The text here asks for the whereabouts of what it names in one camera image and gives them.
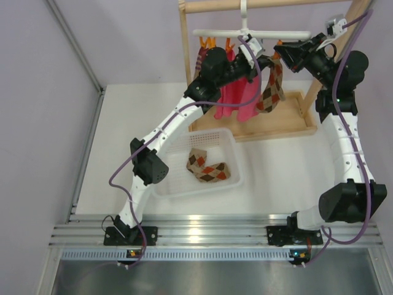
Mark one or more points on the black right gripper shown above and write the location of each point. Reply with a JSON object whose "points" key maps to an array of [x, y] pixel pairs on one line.
{"points": [[296, 55]]}

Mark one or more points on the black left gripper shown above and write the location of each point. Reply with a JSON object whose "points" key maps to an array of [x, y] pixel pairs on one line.
{"points": [[250, 72]]}

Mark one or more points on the orange clip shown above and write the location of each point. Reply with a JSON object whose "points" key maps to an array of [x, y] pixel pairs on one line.
{"points": [[276, 55], [208, 43], [228, 45]]}

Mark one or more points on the argyle beige orange sock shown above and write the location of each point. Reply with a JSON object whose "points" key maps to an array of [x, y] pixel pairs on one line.
{"points": [[273, 92]]}

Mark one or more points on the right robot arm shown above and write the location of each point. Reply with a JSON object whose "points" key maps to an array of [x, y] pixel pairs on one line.
{"points": [[355, 195]]}

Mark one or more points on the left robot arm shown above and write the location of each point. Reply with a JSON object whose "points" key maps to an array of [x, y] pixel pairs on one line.
{"points": [[146, 154]]}

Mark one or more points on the white clip hanger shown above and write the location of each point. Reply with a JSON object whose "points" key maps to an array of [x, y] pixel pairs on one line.
{"points": [[243, 7]]}

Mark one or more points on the beige maroon striped sock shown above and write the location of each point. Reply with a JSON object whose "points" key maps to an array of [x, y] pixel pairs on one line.
{"points": [[200, 58]]}

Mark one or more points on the wooden drying rack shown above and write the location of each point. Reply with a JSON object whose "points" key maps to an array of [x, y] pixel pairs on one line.
{"points": [[292, 117]]}

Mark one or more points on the white plastic basket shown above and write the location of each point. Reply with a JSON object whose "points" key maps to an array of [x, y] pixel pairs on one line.
{"points": [[220, 146]]}

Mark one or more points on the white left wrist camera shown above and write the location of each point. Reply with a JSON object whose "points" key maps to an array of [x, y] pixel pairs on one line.
{"points": [[251, 48]]}

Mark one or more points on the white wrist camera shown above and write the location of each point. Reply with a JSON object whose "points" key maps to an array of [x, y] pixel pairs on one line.
{"points": [[335, 28], [251, 48]]}

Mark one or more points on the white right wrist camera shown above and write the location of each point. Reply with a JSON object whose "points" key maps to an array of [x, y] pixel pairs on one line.
{"points": [[335, 28]]}

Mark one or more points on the aluminium frame post left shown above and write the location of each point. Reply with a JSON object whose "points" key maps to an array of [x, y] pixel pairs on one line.
{"points": [[73, 42]]}

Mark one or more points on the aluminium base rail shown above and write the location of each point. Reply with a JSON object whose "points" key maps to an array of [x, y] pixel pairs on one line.
{"points": [[206, 238]]}

